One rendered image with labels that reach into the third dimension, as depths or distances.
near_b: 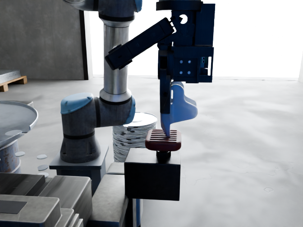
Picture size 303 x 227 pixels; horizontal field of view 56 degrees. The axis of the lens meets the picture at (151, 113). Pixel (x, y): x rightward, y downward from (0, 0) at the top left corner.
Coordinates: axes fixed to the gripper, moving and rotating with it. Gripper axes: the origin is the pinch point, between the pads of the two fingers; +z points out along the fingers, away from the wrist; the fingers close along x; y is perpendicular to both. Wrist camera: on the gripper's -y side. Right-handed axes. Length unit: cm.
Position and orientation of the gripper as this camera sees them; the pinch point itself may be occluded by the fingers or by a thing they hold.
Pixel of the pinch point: (163, 128)
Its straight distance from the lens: 48.5
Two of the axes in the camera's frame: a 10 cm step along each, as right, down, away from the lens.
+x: 0.9, -2.9, 9.5
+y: 10.0, 0.3, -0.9
